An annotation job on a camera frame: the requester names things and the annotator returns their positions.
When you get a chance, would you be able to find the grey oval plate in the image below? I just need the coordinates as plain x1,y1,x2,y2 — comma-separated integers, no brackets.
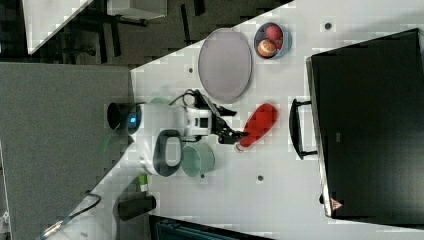
198,28,252,103

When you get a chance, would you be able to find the black cylinder post near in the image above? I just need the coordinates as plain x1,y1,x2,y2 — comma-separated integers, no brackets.
118,196,157,221

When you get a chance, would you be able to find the black cylinder post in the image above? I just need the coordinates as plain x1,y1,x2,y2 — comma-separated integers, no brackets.
107,103,137,130
118,196,157,221

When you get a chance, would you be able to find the green perforated basket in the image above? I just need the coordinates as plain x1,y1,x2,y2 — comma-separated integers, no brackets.
150,97,172,105

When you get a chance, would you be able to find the red apple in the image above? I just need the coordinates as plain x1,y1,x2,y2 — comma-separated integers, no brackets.
265,24,283,41

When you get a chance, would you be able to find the orange fruit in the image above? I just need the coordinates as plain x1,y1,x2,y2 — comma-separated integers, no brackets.
257,39,277,58

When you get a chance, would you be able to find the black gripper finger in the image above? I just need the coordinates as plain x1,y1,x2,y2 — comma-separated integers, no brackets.
218,129,248,145
218,106,237,117

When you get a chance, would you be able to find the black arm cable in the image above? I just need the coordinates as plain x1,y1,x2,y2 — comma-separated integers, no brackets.
168,88,204,108

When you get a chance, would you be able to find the red plush ketchup bottle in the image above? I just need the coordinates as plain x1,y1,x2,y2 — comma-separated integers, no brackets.
235,103,279,152

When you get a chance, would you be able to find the green cup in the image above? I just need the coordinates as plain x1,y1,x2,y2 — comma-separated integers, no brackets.
181,143,215,177

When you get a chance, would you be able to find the blue bowl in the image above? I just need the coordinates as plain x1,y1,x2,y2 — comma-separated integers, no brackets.
253,22,292,60

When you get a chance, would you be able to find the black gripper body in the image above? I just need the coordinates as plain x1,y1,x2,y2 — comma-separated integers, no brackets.
196,90,232,137

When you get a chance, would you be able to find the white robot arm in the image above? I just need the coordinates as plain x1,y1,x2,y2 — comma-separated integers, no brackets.
124,89,247,177

